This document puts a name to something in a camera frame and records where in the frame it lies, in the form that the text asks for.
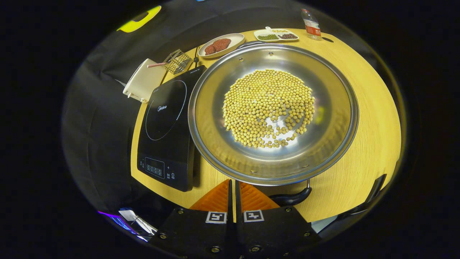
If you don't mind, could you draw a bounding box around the white divided dish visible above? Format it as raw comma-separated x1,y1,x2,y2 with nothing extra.
254,26,299,42

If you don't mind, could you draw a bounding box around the black chair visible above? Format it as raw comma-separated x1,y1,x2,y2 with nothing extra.
336,174,387,221

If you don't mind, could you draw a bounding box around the metal wire basket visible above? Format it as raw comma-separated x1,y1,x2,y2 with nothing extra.
164,49,192,75

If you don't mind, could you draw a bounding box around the steel pot with black handles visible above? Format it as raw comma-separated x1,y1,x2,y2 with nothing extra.
188,40,360,207

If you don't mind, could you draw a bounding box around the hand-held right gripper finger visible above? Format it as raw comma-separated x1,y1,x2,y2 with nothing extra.
235,180,322,259
148,179,236,259

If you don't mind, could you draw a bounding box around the round white plate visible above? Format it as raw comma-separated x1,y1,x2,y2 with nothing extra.
198,33,245,59

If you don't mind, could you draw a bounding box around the clear plastic water bottle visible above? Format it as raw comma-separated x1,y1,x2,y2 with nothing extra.
301,8,322,41

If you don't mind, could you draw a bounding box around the black induction cooktop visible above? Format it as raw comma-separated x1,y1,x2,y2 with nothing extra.
137,65,207,192

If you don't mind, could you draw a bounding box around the white toaster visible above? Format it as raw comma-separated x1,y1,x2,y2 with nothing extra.
123,58,167,104

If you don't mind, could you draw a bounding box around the pile of yellow soybeans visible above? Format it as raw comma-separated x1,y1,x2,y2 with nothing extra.
222,69,316,149

